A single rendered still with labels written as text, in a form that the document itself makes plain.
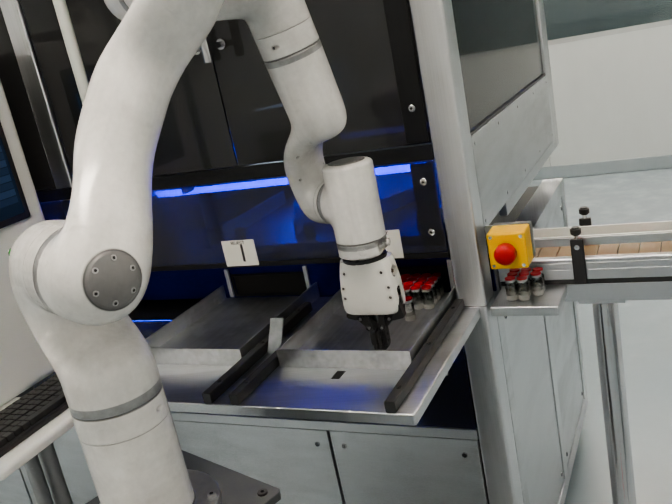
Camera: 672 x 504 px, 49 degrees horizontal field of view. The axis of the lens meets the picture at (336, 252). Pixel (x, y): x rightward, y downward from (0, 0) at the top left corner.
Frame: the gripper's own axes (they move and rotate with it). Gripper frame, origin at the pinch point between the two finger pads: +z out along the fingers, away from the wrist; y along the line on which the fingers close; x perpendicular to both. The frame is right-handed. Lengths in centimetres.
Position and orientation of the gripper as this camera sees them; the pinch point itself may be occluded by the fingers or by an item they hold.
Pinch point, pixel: (380, 338)
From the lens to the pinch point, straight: 130.2
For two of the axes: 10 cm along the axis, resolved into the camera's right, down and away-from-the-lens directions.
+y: -8.9, 0.5, 4.4
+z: 1.9, 9.4, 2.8
